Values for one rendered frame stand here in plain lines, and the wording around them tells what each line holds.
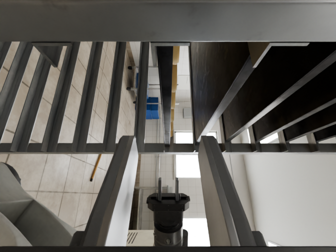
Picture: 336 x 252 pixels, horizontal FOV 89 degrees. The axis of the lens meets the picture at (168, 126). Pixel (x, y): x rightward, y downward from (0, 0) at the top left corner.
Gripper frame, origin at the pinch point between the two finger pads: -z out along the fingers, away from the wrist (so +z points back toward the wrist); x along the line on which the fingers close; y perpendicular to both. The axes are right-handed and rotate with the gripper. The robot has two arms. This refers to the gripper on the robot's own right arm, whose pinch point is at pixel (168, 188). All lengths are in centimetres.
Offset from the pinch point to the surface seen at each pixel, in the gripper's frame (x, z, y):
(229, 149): 18.7, -10.2, -4.7
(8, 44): -62, -46, -25
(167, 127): -0.3, -20.0, 10.9
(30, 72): -87, -40, -66
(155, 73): -32, -80, -398
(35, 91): -46, -28, -15
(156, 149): -3.8, -10.2, -5.0
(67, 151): -31.0, -9.6, -4.7
